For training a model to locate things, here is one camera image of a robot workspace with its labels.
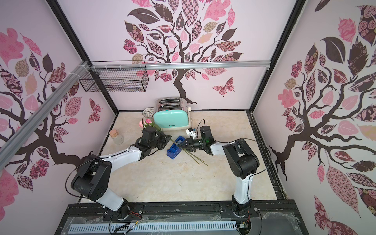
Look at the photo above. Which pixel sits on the blue tape dispenser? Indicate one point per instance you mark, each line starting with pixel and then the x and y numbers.
pixel 174 150

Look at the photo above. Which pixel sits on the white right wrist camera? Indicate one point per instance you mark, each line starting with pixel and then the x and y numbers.
pixel 192 133

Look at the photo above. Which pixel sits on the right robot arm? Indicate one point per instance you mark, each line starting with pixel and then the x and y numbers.
pixel 241 159

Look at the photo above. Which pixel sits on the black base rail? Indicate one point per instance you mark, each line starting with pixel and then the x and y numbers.
pixel 266 217

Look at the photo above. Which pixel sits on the patterned ceramic bowl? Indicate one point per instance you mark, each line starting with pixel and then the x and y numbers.
pixel 148 112

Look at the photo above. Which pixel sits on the glass jar with pink lid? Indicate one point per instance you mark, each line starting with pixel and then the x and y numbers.
pixel 116 137

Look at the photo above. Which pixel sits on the mint green toaster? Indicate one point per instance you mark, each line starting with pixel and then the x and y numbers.
pixel 172 113

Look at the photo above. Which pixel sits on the dark pink artificial rose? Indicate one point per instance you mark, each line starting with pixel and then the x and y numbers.
pixel 194 157

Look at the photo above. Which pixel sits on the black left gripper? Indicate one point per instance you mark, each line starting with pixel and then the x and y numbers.
pixel 166 138

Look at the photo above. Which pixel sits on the white slotted cable duct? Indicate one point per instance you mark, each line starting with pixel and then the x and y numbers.
pixel 158 227

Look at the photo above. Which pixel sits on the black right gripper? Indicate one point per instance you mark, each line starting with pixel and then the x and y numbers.
pixel 189 144

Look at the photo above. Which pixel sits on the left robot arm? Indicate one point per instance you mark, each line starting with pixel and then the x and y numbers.
pixel 93 176

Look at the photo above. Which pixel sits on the black wire basket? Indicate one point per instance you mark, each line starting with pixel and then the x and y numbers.
pixel 116 76

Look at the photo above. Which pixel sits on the light pink artificial rose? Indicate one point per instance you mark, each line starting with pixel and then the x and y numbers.
pixel 142 124

